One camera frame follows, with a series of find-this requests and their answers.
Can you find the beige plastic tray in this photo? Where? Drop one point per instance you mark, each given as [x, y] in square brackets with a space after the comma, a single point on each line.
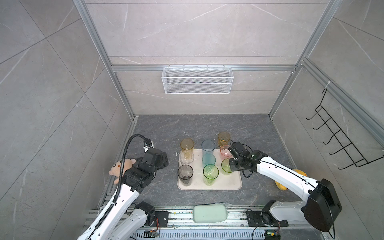
[224, 181]

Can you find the tall yellow glass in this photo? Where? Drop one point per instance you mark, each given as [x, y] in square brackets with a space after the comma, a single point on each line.
[187, 144]

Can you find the black wire hook rack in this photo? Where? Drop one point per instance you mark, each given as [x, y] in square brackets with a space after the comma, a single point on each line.
[338, 135]

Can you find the white wire mesh basket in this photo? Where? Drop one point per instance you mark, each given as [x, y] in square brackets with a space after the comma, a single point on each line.
[197, 80]

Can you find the tall light green glass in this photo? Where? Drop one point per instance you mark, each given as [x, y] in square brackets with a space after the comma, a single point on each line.
[211, 173]

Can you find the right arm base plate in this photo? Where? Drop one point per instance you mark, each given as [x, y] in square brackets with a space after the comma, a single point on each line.
[255, 220]

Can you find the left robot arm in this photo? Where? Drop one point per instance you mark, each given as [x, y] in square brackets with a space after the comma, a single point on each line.
[131, 183]

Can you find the pink glass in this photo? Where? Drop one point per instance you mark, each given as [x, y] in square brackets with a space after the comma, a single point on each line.
[225, 152]

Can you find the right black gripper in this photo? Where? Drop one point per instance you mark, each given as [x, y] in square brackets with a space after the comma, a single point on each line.
[231, 161]

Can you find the clear glass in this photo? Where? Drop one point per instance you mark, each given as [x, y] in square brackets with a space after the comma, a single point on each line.
[186, 157]

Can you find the dark grey glass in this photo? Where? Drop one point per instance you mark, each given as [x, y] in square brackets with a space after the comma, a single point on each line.
[185, 174]

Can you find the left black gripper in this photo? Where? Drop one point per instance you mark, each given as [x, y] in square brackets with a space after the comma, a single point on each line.
[162, 163]

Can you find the light green sponge block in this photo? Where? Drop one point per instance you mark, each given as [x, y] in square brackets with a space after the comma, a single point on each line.
[213, 213]

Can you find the blue glass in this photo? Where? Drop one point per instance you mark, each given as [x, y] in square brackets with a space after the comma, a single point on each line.
[208, 147]

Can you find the aluminium rail frame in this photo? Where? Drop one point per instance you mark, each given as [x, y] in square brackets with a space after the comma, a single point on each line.
[182, 227]

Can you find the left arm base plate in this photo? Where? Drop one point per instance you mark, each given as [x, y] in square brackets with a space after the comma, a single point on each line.
[157, 219]

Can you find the short green glass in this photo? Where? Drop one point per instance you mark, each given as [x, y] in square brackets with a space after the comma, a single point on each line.
[225, 165]

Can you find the teal glass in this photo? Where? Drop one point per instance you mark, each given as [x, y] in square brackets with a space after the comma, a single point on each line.
[208, 159]

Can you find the pink plush doll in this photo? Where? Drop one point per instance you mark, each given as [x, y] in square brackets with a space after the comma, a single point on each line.
[115, 170]

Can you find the yellow plush toy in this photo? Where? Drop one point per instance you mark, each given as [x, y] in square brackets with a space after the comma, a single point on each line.
[283, 188]

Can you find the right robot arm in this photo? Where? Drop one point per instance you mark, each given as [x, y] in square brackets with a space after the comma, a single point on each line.
[319, 204]

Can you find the short amber glass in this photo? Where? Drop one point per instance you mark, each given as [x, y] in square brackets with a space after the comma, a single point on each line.
[223, 138]

